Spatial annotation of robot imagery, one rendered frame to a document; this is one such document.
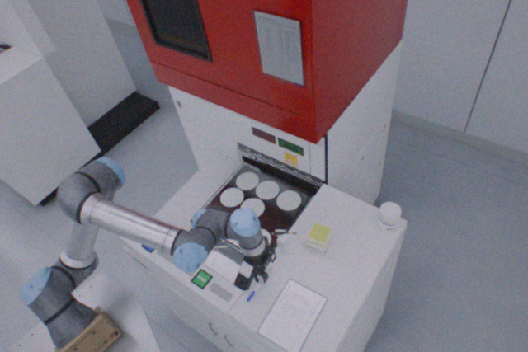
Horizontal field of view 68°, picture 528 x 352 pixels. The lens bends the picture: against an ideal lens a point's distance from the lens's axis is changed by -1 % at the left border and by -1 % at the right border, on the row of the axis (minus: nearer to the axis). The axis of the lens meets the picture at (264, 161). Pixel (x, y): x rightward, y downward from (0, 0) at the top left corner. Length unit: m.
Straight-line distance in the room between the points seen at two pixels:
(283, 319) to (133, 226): 0.56
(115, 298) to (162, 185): 1.50
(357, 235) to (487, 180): 1.70
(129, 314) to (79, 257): 0.30
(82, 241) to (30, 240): 1.84
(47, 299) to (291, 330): 0.78
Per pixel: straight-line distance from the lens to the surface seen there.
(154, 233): 1.08
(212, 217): 1.13
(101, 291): 1.75
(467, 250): 2.69
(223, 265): 1.55
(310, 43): 1.14
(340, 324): 1.34
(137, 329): 1.62
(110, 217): 1.13
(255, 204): 1.65
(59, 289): 1.52
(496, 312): 2.56
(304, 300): 1.36
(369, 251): 1.45
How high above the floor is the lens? 2.23
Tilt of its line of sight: 48 degrees down
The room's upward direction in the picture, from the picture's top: 10 degrees counter-clockwise
